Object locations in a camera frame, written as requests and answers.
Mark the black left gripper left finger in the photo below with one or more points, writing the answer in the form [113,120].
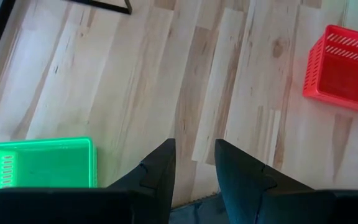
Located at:
[120,205]

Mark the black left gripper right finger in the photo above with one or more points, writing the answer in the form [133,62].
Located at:
[259,199]

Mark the green slotted plastic basket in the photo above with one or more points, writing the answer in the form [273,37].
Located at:
[48,165]

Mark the red slotted plastic basket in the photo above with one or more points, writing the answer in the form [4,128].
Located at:
[343,81]

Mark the wooden shelf black metal frame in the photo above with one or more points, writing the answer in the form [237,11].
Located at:
[113,8]

